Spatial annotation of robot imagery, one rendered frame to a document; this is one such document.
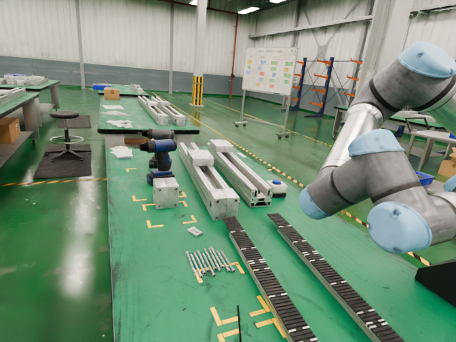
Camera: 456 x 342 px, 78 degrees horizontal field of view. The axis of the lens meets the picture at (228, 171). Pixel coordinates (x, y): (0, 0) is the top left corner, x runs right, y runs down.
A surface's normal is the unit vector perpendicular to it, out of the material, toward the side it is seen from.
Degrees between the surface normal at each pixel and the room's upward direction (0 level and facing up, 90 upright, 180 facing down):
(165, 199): 90
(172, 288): 0
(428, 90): 105
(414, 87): 117
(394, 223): 94
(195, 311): 0
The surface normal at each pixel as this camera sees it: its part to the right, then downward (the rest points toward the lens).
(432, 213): 0.28, -0.44
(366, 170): -0.88, 0.09
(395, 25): 0.38, 0.33
